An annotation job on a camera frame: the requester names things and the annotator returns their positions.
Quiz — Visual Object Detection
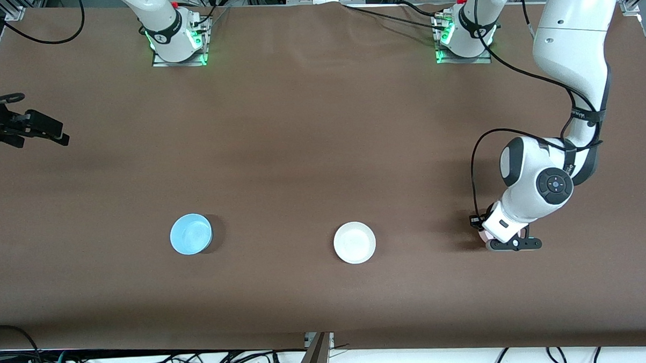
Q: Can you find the blue bowl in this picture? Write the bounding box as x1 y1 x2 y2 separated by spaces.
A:
169 212 214 257

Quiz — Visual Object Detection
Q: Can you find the white bowl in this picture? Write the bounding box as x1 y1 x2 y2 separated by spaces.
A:
332 221 378 265

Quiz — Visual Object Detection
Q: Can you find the brown table cover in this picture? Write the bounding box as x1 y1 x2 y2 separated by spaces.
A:
0 0 646 363

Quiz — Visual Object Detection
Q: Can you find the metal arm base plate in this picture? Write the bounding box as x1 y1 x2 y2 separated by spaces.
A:
434 12 492 65
151 16 209 68

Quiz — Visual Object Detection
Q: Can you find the grey metal post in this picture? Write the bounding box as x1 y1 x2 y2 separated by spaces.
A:
293 331 335 363

